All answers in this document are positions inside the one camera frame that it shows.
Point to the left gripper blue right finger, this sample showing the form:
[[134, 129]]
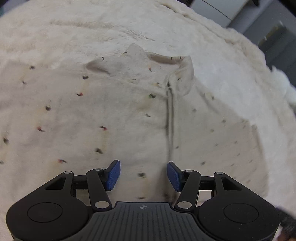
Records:
[[175, 176]]

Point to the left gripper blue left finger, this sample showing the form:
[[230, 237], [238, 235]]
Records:
[[112, 173]]

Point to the beige patterned garment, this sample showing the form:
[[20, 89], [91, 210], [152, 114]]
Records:
[[141, 108]]

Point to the white plush toy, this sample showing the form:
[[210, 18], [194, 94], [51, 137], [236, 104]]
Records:
[[281, 82]]

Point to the cream fluffy blanket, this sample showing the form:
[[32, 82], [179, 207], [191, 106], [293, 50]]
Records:
[[52, 33]]

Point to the grey padded headboard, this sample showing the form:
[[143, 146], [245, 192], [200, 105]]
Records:
[[271, 26]]

